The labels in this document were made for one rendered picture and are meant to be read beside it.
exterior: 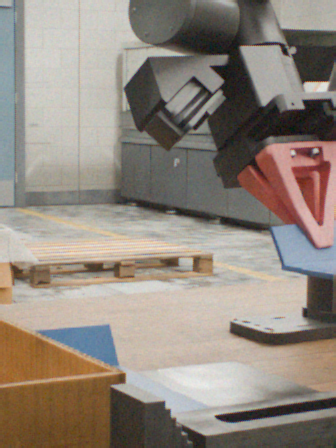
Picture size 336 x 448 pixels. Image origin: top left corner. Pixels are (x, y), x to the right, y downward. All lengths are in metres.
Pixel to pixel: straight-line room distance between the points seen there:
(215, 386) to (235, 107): 0.21
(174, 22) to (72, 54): 11.29
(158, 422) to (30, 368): 0.23
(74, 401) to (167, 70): 0.32
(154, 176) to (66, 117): 1.23
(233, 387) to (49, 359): 0.15
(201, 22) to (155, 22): 0.03
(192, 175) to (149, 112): 9.91
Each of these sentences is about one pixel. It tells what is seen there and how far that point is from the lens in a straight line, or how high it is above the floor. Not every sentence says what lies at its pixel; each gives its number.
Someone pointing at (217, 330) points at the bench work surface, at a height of 0.90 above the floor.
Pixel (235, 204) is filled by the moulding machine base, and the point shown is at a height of 0.21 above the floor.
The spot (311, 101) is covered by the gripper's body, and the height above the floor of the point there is 1.10.
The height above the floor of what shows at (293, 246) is 1.00.
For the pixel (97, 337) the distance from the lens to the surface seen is 0.79.
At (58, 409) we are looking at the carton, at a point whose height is 0.96.
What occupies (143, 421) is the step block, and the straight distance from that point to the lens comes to 0.44.
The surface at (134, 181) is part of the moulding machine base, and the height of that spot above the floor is 0.26.
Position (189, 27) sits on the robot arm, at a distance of 0.82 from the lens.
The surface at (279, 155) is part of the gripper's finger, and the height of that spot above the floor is 1.06.
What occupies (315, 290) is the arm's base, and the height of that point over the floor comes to 0.94.
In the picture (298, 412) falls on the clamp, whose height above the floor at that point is 0.97.
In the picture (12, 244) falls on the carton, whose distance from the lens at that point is 4.12.
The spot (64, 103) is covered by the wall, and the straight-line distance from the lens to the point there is 12.06.
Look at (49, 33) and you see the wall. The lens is 12.02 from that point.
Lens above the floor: 1.10
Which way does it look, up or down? 6 degrees down
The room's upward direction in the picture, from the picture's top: 1 degrees clockwise
